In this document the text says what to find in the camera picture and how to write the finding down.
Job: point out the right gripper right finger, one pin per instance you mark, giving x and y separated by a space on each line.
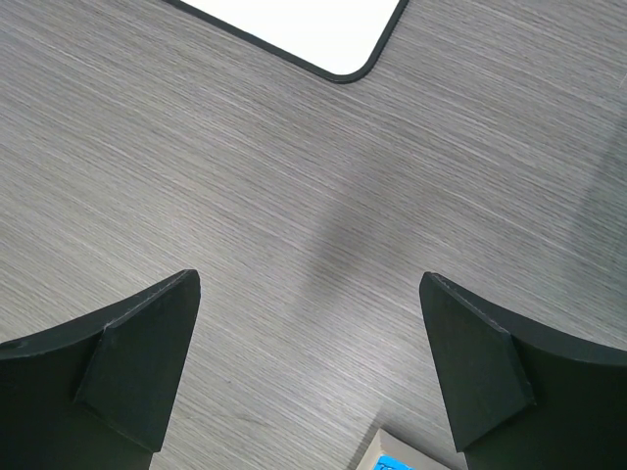
520 394

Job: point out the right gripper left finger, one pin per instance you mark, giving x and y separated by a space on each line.
97 392

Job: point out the colourful picture book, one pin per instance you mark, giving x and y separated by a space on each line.
385 452

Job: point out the white board mat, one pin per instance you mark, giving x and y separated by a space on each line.
339 41

